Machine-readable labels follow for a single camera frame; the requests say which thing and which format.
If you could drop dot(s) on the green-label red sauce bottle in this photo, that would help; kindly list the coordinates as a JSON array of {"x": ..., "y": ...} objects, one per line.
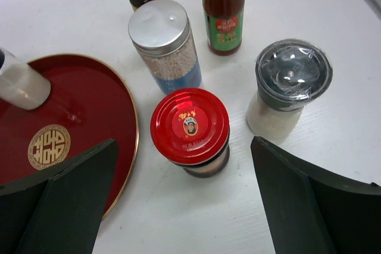
[{"x": 224, "y": 25}]

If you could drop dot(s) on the red round lacquer tray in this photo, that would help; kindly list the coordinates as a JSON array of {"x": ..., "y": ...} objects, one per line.
[{"x": 89, "y": 103}]

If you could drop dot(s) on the black-top white salt grinder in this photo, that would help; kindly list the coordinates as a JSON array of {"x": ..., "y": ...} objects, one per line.
[{"x": 21, "y": 85}]

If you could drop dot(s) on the red-lid chili sauce jar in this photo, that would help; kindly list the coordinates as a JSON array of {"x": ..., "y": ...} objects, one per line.
[{"x": 191, "y": 128}]

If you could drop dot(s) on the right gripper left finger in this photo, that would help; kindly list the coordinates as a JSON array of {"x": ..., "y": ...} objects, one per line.
[{"x": 59, "y": 209}]

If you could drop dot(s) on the grey-top white salt grinder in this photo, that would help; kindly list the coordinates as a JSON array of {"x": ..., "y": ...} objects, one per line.
[{"x": 290, "y": 74}]

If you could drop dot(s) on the silver-lid blue-label jar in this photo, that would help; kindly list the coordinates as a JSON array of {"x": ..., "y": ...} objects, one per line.
[{"x": 161, "y": 32}]

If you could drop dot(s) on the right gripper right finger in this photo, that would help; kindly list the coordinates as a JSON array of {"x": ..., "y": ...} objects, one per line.
[{"x": 312, "y": 210}]

